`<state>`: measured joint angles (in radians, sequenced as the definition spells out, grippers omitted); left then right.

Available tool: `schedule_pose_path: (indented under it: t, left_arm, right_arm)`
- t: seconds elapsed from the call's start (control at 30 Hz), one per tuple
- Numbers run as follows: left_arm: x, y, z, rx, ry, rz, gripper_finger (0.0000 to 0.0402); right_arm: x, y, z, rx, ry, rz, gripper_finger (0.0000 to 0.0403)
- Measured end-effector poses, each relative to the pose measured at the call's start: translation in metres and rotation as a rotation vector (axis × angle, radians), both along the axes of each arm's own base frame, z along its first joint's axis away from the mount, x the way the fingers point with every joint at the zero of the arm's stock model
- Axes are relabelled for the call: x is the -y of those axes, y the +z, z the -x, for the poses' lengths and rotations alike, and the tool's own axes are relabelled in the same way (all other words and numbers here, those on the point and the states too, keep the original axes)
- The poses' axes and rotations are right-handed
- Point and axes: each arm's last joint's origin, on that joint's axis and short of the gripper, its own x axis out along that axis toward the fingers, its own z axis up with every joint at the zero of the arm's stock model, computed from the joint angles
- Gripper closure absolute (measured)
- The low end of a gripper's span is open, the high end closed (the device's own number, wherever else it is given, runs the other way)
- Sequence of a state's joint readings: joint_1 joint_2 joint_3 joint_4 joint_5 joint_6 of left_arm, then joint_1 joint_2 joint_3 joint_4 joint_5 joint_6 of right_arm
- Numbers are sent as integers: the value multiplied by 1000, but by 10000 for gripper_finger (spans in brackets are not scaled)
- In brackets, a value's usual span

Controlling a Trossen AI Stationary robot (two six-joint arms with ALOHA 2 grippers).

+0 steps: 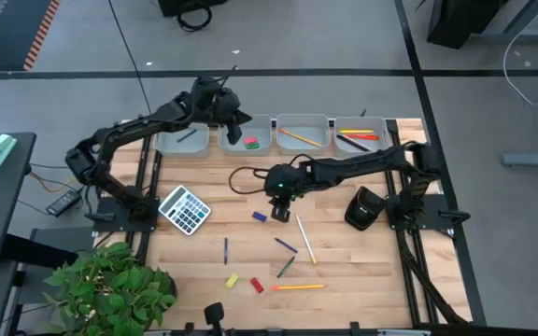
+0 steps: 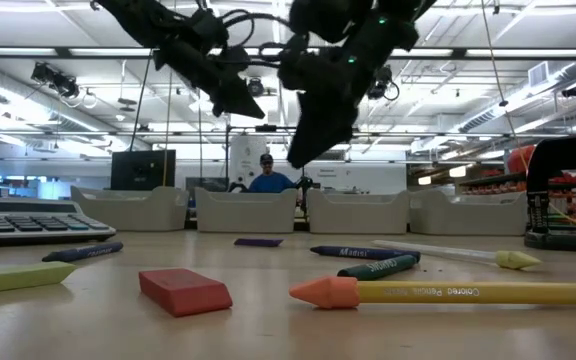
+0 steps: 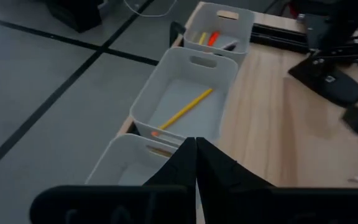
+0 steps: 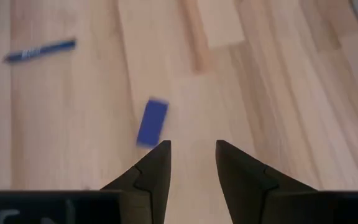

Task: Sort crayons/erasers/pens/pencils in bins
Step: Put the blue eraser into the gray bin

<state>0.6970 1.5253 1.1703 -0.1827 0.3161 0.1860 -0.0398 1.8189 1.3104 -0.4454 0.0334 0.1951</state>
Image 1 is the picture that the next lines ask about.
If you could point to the black table clamp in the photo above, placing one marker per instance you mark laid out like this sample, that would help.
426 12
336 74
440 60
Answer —
188 328
354 328

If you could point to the green eraser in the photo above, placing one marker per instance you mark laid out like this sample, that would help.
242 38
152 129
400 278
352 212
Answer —
252 146

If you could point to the yellow pencil orange end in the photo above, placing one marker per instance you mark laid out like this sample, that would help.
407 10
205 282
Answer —
301 137

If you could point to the yellow pencil pink eraser cap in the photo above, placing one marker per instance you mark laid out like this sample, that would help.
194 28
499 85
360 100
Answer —
297 287

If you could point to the grey plastic bin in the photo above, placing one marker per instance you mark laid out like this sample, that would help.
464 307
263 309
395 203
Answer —
381 128
292 148
259 128
171 147

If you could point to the green potted plant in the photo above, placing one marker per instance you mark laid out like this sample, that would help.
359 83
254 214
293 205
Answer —
110 289

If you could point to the red eraser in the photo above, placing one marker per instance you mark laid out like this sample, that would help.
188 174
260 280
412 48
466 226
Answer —
257 285

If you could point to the black pen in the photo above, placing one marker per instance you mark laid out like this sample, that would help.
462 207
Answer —
353 143

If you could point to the grey desk calculator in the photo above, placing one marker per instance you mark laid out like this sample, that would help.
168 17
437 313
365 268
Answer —
185 212

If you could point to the dark green pen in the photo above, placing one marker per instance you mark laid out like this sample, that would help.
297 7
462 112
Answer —
286 267

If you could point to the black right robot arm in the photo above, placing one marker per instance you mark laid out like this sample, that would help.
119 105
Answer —
358 163

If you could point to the black cabinet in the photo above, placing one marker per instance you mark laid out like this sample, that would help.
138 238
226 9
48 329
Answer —
465 21

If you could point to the dark grey side desk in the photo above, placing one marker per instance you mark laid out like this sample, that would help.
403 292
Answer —
49 247

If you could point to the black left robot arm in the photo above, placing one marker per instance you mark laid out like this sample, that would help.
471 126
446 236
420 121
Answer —
129 128

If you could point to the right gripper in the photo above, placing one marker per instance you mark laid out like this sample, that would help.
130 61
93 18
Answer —
283 184

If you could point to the black box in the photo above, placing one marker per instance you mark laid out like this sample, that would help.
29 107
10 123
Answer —
175 5

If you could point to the grey desk foot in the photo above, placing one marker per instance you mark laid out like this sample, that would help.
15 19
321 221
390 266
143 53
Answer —
535 159

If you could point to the pink eraser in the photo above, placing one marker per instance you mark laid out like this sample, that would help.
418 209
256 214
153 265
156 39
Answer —
250 140

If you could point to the neon orange pen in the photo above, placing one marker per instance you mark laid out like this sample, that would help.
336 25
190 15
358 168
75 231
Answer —
364 136

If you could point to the black mat hazard stripes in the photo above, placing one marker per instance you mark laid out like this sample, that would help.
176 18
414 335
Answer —
7 32

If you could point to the black power adapter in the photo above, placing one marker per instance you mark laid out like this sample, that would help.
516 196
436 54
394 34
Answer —
63 203

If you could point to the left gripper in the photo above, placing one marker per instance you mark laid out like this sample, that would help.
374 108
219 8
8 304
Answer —
215 100

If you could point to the yellow eraser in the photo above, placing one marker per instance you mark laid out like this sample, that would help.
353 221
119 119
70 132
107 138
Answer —
231 281

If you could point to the blue crayon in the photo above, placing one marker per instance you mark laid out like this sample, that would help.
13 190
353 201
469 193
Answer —
226 250
286 245

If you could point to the white pen yellow cap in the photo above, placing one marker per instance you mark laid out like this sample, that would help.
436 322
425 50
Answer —
305 238

